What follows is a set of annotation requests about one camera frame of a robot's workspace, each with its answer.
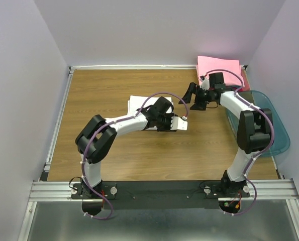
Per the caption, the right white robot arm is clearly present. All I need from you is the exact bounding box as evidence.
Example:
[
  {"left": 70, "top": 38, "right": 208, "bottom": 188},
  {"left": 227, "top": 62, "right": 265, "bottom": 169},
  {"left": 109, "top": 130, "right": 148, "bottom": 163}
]
[{"left": 179, "top": 69, "right": 274, "bottom": 197}]

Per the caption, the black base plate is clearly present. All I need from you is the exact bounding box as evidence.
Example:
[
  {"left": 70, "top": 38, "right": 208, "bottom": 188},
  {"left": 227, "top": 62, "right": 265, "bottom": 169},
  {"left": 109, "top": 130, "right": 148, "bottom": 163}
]
[{"left": 70, "top": 179, "right": 250, "bottom": 216}]

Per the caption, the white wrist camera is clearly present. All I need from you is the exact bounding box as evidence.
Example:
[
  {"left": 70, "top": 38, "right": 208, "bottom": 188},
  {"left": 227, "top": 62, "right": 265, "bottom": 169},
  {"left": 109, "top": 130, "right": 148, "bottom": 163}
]
[
  {"left": 170, "top": 116, "right": 188, "bottom": 131},
  {"left": 199, "top": 75, "right": 210, "bottom": 90}
]

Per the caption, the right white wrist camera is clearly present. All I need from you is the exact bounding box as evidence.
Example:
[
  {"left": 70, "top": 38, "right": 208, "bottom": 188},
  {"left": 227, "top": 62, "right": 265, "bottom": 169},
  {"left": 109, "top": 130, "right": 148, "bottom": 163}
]
[{"left": 199, "top": 75, "right": 210, "bottom": 90}]

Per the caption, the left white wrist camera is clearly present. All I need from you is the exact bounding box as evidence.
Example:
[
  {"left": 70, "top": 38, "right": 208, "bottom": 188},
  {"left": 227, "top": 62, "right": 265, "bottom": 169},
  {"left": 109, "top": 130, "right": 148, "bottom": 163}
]
[{"left": 170, "top": 116, "right": 188, "bottom": 131}]

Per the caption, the white t shirt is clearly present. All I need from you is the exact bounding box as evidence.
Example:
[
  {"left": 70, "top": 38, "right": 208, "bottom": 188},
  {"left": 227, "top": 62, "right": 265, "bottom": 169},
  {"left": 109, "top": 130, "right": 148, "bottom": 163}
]
[{"left": 126, "top": 94, "right": 175, "bottom": 131}]

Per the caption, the teal plastic bin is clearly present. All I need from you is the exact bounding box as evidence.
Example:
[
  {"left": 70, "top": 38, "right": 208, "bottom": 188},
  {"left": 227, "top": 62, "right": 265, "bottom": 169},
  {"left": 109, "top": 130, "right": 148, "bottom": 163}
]
[{"left": 220, "top": 90, "right": 290, "bottom": 157}]

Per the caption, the aluminium front rail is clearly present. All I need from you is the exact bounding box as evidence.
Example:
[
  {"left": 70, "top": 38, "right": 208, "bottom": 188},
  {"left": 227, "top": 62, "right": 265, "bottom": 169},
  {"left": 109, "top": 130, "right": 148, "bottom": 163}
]
[{"left": 29, "top": 179, "right": 299, "bottom": 202}]

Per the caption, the folded pink t shirt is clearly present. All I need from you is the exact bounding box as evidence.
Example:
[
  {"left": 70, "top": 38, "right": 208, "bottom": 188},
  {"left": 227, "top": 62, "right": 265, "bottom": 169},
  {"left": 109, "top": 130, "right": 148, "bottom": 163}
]
[{"left": 196, "top": 56, "right": 243, "bottom": 87}]

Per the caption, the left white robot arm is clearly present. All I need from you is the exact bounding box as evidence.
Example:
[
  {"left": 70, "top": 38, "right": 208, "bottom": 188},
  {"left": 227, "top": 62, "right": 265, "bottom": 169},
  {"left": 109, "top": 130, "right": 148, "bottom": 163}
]
[{"left": 75, "top": 96, "right": 187, "bottom": 198}]

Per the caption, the folded red t shirt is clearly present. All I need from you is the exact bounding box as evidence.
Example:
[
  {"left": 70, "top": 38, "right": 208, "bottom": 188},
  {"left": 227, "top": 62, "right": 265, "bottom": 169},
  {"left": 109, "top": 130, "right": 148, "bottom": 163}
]
[{"left": 241, "top": 70, "right": 250, "bottom": 91}]

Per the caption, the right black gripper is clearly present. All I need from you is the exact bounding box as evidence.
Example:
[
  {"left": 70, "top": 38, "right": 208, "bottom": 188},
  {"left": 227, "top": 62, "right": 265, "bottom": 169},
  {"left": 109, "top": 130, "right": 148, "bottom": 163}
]
[{"left": 178, "top": 82, "right": 213, "bottom": 111}]

